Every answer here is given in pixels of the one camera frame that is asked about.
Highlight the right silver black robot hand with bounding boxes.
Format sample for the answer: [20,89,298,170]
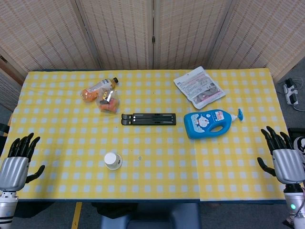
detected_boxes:
[257,126,305,185]

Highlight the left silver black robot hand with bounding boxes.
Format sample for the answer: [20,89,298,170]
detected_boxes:
[0,133,45,191]

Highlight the white floral paper cup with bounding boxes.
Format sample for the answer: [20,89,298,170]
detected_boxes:
[104,152,122,169]
[106,161,123,171]

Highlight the white black patterned object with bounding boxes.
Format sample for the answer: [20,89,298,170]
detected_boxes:
[293,136,305,171]

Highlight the yellow checked tablecloth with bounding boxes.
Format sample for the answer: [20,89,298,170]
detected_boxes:
[190,68,290,204]
[8,69,201,201]

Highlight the white power strip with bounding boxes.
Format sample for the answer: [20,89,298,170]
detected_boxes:
[283,78,300,106]

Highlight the yellow floor tape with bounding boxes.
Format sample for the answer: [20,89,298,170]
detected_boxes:
[71,202,83,229]

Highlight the woven folding screen panel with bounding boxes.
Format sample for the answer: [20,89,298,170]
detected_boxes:
[0,0,102,75]
[207,0,305,82]
[75,0,154,70]
[153,0,233,70]
[0,55,27,112]

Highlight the blue pump detergent bottle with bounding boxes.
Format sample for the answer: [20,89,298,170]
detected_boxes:
[183,108,244,139]

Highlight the orange juice plastic bottle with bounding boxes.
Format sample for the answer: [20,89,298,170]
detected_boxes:
[81,77,119,103]

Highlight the clear bag of orange snacks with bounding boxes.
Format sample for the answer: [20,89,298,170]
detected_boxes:
[95,89,121,115]

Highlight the white printed pouch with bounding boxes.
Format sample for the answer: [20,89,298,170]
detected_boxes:
[173,66,226,110]

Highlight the black folding stand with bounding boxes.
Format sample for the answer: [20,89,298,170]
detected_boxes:
[121,113,177,126]

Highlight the white cable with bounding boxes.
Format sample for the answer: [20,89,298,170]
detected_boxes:
[293,77,305,112]

